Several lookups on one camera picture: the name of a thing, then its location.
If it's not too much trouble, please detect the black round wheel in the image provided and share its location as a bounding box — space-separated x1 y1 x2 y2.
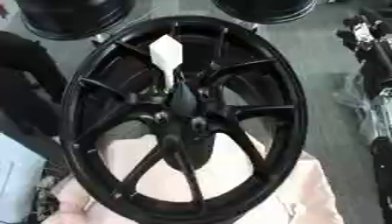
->
13 0 138 41
208 0 320 25

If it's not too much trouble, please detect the pale blue panel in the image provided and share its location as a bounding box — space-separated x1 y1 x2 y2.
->
0 132 49 224

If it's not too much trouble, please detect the black spoked wheel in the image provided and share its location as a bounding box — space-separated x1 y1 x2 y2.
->
59 15 310 224

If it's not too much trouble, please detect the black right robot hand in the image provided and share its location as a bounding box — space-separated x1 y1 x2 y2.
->
335 8 392 99

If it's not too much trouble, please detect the white pin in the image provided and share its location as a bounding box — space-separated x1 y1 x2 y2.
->
147 33 186 91

